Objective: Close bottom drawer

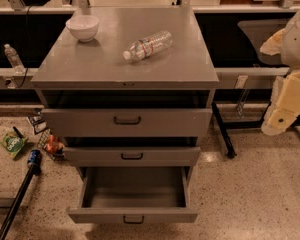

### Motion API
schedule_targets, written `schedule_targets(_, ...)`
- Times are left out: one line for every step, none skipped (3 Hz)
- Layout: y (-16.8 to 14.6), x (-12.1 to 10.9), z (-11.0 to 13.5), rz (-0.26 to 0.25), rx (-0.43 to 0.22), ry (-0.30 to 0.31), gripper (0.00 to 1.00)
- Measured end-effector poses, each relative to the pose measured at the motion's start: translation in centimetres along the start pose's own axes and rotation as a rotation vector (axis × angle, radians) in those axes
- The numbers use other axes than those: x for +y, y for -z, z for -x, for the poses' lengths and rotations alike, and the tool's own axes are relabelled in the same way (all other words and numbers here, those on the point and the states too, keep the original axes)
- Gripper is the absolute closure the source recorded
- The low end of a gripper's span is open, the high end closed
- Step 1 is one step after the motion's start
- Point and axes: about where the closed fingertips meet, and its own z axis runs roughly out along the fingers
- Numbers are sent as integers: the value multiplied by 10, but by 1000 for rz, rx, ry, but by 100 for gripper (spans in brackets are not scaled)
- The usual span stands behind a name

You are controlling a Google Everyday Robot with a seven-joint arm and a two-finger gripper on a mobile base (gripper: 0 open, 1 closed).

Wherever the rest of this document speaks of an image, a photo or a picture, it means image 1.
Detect grey bottom drawer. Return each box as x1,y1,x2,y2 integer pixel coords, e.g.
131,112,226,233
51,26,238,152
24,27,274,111
67,167,197,224

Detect grey drawer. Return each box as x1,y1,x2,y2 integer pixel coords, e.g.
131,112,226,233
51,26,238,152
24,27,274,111
42,109,212,137
65,147,200,167
67,167,197,224

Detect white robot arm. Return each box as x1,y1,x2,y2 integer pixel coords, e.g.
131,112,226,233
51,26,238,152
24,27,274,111
260,9,300,136

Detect grey top drawer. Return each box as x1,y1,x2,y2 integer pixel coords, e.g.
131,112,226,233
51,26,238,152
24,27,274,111
42,109,212,137

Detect grey metal drawer cabinet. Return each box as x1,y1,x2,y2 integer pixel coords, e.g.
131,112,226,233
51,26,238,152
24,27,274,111
30,6,220,185

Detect grey middle drawer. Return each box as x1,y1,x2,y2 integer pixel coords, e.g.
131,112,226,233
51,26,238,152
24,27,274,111
65,147,200,167

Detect black folding stand table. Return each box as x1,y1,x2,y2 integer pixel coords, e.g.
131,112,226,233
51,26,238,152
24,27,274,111
211,18,300,159

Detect clear plastic water bottle lying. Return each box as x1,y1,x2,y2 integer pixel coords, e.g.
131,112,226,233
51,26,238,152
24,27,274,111
123,31,173,61

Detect white ceramic bowl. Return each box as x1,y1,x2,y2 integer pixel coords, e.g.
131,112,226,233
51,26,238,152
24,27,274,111
66,15,100,42

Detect black white snack packet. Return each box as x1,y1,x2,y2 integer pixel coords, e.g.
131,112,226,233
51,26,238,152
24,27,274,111
28,115,47,135

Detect blue soda can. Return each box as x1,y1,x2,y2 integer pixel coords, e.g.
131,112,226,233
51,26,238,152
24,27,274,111
27,149,42,175

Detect black pole on floor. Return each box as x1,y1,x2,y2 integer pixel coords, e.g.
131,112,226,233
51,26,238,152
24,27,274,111
0,164,41,240

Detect small upright water bottle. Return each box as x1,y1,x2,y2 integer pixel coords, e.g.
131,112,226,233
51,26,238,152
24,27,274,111
4,44,25,75

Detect green snack bag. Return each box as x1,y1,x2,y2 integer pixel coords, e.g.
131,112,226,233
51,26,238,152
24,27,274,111
0,132,28,159

